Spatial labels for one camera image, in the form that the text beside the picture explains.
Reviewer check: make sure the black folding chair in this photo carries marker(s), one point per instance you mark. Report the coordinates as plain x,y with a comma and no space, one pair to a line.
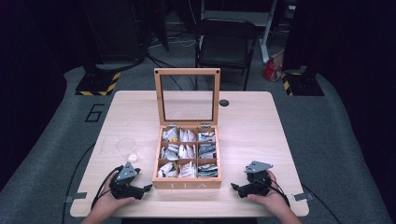
225,46

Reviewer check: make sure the person's left hand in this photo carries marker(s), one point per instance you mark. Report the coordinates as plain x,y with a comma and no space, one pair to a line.
107,202

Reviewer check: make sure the pile of tea bags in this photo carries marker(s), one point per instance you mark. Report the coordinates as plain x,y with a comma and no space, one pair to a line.
186,151

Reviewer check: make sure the black table grommet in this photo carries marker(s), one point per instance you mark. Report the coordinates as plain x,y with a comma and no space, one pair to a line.
223,102

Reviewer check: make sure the dark curtain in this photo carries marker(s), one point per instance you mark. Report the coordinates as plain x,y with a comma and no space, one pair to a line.
358,62
28,77

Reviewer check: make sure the wooden tea box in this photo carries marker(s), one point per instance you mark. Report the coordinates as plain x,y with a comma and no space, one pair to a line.
186,183

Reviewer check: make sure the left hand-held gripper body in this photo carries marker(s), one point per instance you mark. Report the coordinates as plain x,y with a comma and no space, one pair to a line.
126,173

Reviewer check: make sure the dark cabinet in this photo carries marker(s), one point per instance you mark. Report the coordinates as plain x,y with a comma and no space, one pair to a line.
115,31

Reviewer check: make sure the black striped stand base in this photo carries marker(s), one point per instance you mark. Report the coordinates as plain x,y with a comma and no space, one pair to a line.
303,85
96,84

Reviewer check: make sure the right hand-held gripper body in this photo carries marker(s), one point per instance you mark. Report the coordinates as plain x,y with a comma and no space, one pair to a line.
258,179

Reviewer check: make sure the red bag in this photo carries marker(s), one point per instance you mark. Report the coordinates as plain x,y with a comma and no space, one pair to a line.
271,70

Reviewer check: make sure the small white cap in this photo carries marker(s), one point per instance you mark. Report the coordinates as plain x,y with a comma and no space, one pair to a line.
132,158

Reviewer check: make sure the person's right hand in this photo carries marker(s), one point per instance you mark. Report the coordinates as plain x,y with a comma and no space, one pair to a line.
275,199

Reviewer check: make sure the grey tape piece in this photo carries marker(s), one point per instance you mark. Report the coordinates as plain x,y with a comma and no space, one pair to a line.
302,196
76,197

